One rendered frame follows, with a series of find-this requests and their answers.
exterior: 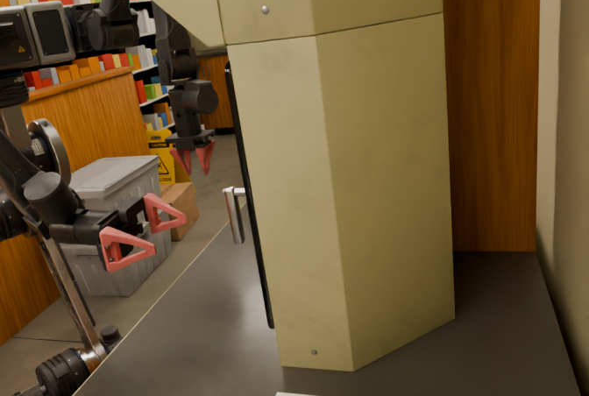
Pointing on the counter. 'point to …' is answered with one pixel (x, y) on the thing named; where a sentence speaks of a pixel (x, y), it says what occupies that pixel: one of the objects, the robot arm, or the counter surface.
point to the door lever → (235, 213)
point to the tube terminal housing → (344, 146)
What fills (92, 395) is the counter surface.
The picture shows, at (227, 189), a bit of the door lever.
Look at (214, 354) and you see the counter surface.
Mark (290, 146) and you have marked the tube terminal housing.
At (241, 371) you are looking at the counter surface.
